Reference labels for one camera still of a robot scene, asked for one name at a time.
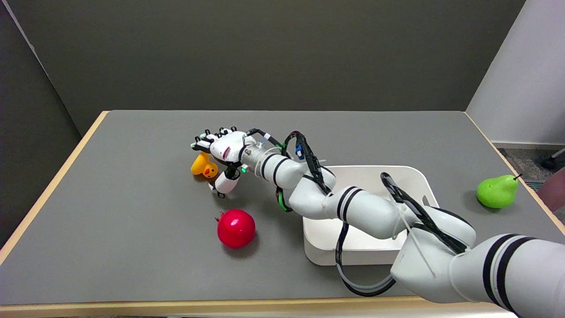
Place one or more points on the black chair caster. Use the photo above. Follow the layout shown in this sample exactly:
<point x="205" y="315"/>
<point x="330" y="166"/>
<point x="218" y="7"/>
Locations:
<point x="551" y="161"/>

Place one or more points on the white rectangular plastic bin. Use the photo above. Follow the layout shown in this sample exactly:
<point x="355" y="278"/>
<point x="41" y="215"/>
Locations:
<point x="357" y="247"/>

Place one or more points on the red pomegranate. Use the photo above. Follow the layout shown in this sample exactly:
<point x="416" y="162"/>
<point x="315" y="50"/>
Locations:
<point x="236" y="228"/>

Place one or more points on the yellow rubber duck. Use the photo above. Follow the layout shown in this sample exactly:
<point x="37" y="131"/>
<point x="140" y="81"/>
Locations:
<point x="204" y="166"/>

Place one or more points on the floor vent grille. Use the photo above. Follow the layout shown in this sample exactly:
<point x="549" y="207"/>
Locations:
<point x="535" y="185"/>

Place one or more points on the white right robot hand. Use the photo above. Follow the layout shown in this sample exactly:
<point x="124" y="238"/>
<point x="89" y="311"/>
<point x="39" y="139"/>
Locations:
<point x="225" y="150"/>

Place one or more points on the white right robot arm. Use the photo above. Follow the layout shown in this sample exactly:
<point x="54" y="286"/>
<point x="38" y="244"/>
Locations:
<point x="406" y="229"/>

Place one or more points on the green pear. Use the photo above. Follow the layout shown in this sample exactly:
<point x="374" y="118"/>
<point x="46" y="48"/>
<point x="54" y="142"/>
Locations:
<point x="498" y="191"/>

